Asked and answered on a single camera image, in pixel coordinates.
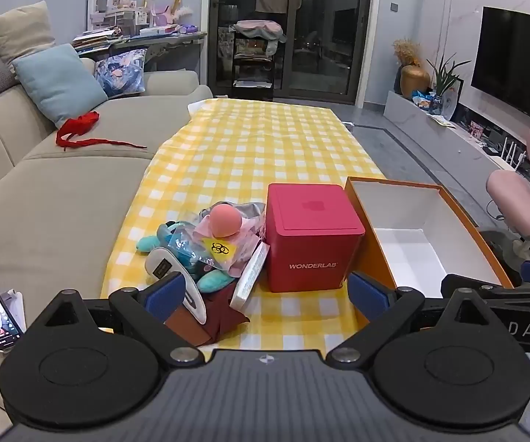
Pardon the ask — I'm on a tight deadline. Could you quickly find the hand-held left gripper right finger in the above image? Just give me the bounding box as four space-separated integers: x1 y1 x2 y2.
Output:
324 271 520 370

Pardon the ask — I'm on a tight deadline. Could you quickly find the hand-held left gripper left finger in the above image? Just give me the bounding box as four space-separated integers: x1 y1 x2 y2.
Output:
25 271 204 369

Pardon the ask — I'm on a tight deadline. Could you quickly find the teal plush doll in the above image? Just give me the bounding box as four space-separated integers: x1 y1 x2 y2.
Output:
137 221 235 293

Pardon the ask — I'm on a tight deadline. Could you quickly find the orange cardboard box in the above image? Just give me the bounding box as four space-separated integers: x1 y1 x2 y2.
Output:
344 176 514 323

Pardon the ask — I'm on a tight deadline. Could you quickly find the white soft slipper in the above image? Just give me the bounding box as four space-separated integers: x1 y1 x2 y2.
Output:
144 246 208 325

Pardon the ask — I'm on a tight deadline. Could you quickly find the brown cloth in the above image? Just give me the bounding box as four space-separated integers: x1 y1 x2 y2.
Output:
164 301 215 347

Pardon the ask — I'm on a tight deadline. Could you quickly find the maroon cloth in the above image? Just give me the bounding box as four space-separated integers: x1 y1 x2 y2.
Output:
205 285 251 344

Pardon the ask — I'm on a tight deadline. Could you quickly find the clear bag with yellow label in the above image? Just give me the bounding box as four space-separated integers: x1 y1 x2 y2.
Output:
168 225 257 278

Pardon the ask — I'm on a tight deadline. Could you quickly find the pink chair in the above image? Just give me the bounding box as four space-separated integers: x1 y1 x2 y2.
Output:
486 104 530 259

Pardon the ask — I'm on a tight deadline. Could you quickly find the red square box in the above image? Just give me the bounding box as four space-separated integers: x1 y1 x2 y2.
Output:
265 183 367 293

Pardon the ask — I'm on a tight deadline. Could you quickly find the white flat packet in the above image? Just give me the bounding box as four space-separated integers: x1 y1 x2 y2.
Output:
229 243 271 310

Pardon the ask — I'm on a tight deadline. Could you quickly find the pink round plush ball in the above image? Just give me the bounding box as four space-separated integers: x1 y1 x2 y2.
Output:
210 205 242 239

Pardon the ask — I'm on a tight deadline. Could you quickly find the white router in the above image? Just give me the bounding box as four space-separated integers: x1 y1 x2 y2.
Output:
499 140 524 167

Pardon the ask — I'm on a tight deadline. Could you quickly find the beige sofa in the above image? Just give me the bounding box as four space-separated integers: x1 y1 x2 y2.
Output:
0 50 215 442

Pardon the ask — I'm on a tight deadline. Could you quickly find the yellow checked tablecloth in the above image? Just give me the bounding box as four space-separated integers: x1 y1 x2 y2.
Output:
100 99 387 364

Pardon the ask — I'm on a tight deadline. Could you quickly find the white television cabinet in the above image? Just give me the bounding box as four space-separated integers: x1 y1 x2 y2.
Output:
383 90 530 203

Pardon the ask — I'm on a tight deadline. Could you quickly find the red ribbon cloth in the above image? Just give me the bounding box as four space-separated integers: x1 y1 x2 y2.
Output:
56 111 148 152

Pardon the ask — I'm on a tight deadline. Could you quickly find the blue packet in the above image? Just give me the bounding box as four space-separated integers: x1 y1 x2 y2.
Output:
411 90 437 111

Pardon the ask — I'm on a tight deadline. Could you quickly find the green potted plant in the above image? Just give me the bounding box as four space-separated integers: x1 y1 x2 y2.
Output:
426 57 473 102

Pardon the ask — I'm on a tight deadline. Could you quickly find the black television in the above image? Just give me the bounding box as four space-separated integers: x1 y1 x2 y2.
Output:
470 6 530 120

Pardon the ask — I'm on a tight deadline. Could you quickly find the gold vase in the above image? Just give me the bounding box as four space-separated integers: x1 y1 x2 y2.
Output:
400 64 431 97

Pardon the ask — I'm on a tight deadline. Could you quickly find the floral printed cushion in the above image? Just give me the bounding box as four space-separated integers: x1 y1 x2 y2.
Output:
94 49 148 98

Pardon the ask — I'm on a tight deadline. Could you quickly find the black shelf rack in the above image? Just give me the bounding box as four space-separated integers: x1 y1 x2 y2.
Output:
232 21 277 102

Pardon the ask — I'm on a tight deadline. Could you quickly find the light blue cushion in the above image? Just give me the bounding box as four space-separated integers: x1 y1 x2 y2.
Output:
13 43 109 129

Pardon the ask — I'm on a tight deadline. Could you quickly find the dried flower bunch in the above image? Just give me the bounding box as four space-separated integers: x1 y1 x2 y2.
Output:
393 38 424 67

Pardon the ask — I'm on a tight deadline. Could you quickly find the grey desk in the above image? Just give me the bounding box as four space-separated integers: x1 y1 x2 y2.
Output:
74 31 208 72

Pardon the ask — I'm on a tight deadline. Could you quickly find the stack of books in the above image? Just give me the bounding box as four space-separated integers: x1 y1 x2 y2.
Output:
71 30 123 52

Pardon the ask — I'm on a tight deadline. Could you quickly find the glass sliding door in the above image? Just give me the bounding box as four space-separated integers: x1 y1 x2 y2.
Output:
210 0 380 104

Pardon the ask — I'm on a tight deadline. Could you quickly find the white drawer organizer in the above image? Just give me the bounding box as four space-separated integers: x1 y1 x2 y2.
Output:
87 0 139 38

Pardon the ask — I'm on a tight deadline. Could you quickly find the purple bag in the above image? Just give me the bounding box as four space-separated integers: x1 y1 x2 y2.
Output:
152 2 174 27

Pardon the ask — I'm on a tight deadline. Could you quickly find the pink grey cushion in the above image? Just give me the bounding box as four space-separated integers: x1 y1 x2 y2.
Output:
230 20 288 43

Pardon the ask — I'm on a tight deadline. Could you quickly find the beige cushion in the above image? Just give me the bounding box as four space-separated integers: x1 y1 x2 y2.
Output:
0 1 58 72

